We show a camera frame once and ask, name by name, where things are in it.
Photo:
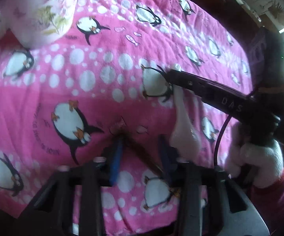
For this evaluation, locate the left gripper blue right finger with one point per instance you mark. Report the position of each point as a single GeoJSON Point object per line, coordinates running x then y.
{"type": "Point", "coordinates": [168, 156]}

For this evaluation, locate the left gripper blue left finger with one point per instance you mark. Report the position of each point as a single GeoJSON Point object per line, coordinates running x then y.
{"type": "Point", "coordinates": [115, 161]}

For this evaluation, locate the floral utensil holder teal rim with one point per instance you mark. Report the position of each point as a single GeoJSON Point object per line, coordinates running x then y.
{"type": "Point", "coordinates": [36, 23]}

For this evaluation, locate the white gloved right hand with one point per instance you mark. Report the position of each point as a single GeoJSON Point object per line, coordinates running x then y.
{"type": "Point", "coordinates": [267, 159]}

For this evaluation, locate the pink penguin blanket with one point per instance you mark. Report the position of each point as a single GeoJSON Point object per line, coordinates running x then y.
{"type": "Point", "coordinates": [61, 104]}

